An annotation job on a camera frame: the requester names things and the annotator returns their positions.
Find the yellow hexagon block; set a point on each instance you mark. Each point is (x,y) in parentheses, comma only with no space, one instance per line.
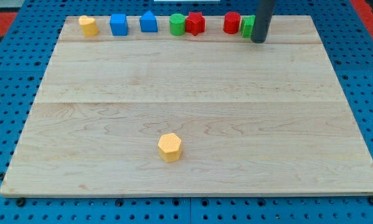
(170,147)

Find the red star block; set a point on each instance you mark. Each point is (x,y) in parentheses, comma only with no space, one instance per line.
(195,23)

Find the green cylinder block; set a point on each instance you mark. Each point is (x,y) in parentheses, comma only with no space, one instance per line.
(177,23)

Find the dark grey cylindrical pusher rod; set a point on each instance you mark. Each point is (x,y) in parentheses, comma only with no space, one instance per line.
(263,16)

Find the blue house-shaped block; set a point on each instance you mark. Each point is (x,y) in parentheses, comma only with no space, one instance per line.
(148,22)

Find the yellow heart block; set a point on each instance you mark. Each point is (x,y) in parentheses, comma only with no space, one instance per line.
(88,26)

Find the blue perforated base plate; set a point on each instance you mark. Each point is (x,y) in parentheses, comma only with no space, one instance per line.
(27,47)

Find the blue cube block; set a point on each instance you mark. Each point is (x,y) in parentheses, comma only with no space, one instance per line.
(119,24)

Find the light wooden board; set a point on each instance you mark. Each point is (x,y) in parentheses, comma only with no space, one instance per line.
(255,120)

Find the red cylinder block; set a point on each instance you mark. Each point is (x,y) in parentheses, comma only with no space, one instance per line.
(231,22)

